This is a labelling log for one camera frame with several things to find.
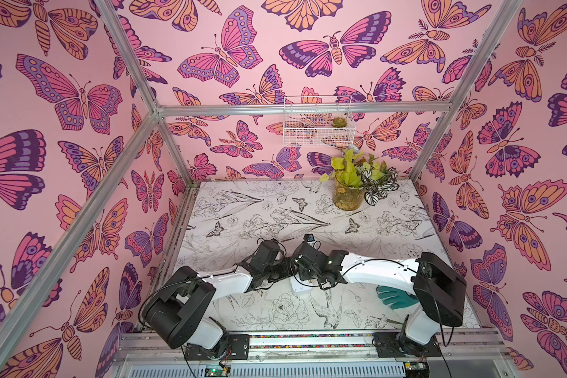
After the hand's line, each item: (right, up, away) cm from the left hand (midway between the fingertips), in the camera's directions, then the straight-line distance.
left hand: (298, 268), depth 88 cm
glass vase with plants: (+25, +35, +9) cm, 44 cm away
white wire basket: (+8, +57, +7) cm, 59 cm away
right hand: (+2, +1, -2) cm, 3 cm away
